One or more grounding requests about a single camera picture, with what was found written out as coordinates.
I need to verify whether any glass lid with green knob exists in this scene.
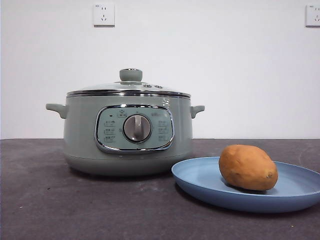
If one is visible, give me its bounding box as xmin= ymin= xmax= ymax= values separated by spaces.
xmin=66 ymin=67 xmax=192 ymax=97

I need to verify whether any brown potato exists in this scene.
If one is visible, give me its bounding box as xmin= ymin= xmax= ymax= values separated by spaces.
xmin=218 ymin=144 xmax=279 ymax=192

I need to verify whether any blue round plate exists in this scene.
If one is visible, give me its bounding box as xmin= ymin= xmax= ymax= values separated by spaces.
xmin=171 ymin=156 xmax=320 ymax=214

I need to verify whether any pale green electric steamer pot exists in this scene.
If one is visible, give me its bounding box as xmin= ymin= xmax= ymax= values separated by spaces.
xmin=45 ymin=94 xmax=206 ymax=178

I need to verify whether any white wall socket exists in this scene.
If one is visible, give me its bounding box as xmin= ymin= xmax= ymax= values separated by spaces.
xmin=305 ymin=3 xmax=320 ymax=27
xmin=93 ymin=3 xmax=116 ymax=28

